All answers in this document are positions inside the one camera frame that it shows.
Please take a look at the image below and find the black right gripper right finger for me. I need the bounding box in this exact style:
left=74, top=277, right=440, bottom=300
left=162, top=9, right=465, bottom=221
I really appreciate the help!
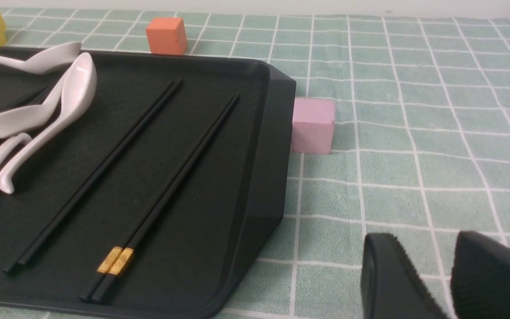
left=451, top=231, right=510, bottom=319

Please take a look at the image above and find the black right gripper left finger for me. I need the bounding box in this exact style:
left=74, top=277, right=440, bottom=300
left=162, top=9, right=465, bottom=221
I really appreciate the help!
left=360, top=233, right=448, bottom=319

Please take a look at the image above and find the green checked tablecloth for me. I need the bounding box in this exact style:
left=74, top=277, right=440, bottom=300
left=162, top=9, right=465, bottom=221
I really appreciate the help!
left=0, top=7, right=510, bottom=319

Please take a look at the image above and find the pink foam cube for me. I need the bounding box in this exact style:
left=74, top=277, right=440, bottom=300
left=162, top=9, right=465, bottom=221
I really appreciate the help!
left=290, top=97, right=336, bottom=154

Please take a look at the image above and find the black plastic tray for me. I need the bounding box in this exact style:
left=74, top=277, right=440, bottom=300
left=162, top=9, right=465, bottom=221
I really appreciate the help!
left=0, top=51, right=297, bottom=319

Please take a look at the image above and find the gold-banded black chopstick right outer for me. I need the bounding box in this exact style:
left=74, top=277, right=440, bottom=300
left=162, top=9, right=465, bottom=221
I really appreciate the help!
left=90, top=95, right=240, bottom=304

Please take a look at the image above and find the gold-banded black chopstick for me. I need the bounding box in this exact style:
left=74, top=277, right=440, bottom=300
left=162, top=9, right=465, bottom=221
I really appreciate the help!
left=79, top=94, right=236, bottom=303
left=90, top=95, right=240, bottom=304

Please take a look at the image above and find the gold-banded black chopstick right inner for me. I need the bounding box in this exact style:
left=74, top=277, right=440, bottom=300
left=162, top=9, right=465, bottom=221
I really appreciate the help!
left=79, top=94, right=236, bottom=303

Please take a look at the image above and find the plain black chopstick right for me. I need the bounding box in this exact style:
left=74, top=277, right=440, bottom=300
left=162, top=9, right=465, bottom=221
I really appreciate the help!
left=17, top=80, right=184, bottom=266

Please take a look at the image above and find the plain black chopstick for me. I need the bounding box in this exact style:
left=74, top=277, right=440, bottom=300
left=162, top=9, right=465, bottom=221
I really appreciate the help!
left=3, top=80, right=177, bottom=273
left=17, top=80, right=184, bottom=266

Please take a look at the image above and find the orange foam cube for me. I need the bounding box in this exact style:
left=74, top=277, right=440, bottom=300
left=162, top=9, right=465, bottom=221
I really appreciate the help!
left=145, top=17, right=188, bottom=56

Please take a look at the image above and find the white spoon bowl up right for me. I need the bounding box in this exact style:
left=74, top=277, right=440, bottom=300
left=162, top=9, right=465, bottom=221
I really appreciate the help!
left=0, top=52, right=97, bottom=194

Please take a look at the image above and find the plain black chopstick left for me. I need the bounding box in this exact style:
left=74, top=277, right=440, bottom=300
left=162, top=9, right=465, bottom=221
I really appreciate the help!
left=3, top=80, right=177, bottom=273

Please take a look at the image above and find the white spoon along tray top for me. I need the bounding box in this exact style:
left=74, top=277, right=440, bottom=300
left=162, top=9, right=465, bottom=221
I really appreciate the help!
left=0, top=42, right=82, bottom=74

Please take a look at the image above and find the white spoon bowl down centre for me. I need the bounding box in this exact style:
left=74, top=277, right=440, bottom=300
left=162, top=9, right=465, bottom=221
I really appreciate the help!
left=0, top=69, right=70, bottom=139

